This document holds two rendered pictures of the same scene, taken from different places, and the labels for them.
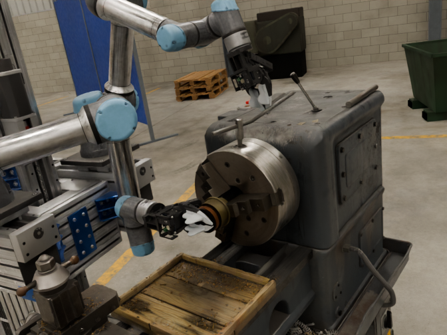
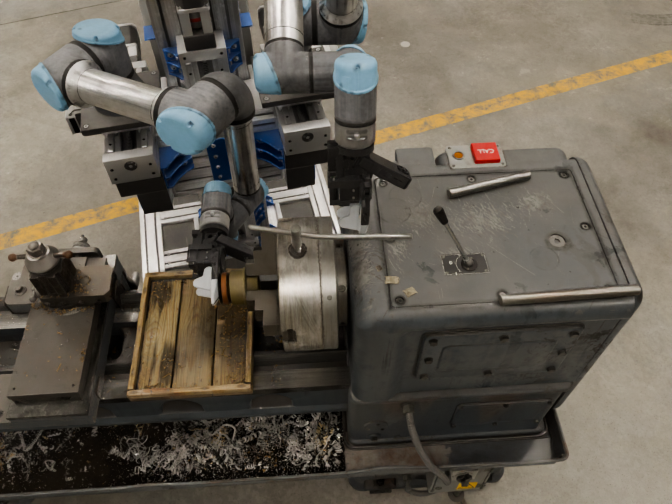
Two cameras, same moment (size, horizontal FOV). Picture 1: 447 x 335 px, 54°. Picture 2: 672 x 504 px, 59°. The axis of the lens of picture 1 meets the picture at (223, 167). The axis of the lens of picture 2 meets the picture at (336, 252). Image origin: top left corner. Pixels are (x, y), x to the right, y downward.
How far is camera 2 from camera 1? 1.21 m
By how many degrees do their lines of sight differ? 49
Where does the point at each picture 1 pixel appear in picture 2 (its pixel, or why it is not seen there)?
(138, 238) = not seen: hidden behind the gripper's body
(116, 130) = (177, 144)
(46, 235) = (140, 169)
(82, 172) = not seen: hidden behind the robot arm
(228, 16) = (339, 98)
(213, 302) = (199, 352)
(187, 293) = (200, 320)
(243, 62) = (338, 167)
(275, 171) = (299, 311)
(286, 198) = (301, 340)
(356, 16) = not seen: outside the picture
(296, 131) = (368, 287)
